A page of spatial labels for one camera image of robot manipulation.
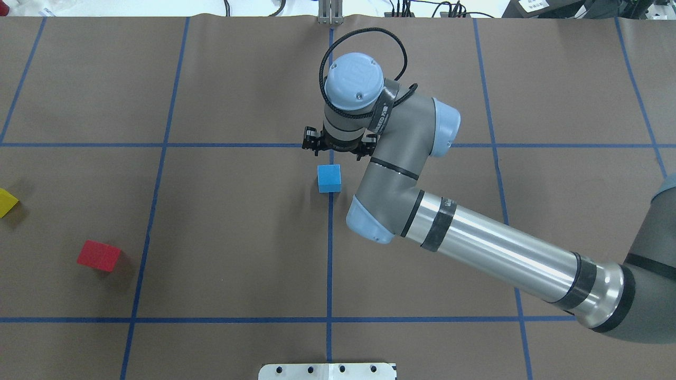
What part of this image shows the aluminium frame post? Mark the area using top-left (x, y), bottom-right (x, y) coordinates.
top-left (318, 0), bottom-right (344, 26)

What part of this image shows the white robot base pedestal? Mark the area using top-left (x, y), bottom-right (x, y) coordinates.
top-left (258, 363), bottom-right (398, 379)

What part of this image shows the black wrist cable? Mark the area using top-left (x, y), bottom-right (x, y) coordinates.
top-left (319, 28), bottom-right (419, 114)

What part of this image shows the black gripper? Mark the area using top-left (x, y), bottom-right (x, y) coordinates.
top-left (302, 127), bottom-right (378, 161)

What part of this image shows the red cube block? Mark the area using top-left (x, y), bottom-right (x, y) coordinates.
top-left (76, 240), bottom-right (121, 273)

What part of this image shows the yellow cube block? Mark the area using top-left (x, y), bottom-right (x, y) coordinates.
top-left (0, 188), bottom-right (19, 219)

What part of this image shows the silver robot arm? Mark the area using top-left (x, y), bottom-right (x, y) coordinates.
top-left (303, 52), bottom-right (675, 344)

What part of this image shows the blue cube block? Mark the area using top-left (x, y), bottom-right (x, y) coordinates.
top-left (317, 164), bottom-right (342, 193)

